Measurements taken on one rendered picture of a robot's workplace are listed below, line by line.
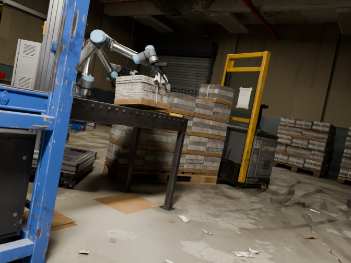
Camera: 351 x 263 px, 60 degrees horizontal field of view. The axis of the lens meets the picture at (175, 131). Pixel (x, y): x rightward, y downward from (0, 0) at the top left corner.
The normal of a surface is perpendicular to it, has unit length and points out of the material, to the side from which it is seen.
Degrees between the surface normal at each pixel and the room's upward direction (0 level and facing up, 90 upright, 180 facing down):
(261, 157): 90
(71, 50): 90
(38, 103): 90
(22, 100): 90
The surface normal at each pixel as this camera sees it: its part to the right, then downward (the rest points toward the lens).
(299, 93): -0.55, -0.06
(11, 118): 0.82, 0.19
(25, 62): 0.05, 0.06
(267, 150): 0.55, 0.15
